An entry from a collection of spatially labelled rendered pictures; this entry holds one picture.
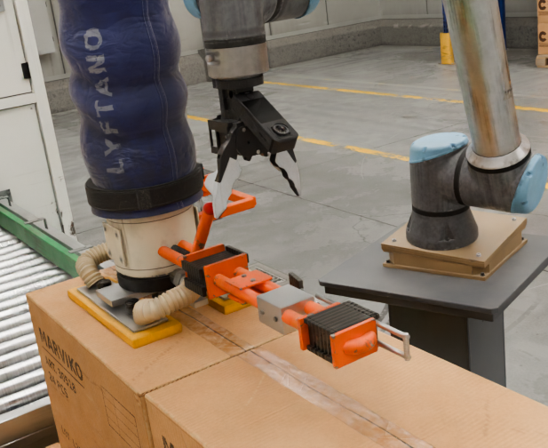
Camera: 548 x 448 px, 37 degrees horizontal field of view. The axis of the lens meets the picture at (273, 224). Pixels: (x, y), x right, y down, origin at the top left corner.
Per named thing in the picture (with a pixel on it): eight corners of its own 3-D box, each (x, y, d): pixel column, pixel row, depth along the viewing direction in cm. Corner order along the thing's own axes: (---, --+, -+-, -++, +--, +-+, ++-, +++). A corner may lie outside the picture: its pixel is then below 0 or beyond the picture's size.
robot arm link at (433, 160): (429, 187, 224) (425, 125, 217) (487, 196, 213) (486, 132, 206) (400, 206, 213) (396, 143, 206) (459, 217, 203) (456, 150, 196)
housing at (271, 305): (257, 323, 126) (253, 296, 124) (292, 308, 129) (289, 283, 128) (282, 337, 120) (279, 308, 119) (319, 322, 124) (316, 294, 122)
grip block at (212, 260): (183, 288, 143) (178, 257, 141) (230, 271, 148) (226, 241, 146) (205, 301, 136) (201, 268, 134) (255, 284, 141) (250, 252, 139)
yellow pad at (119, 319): (67, 298, 172) (63, 276, 171) (111, 284, 177) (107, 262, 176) (134, 350, 145) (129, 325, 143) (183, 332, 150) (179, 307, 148)
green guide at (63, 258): (-22, 210, 411) (-27, 193, 408) (-2, 204, 416) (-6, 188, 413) (95, 293, 281) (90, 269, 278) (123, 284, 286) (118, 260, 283)
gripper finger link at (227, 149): (229, 188, 121) (253, 136, 122) (235, 191, 120) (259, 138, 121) (205, 177, 119) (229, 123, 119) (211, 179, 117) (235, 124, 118)
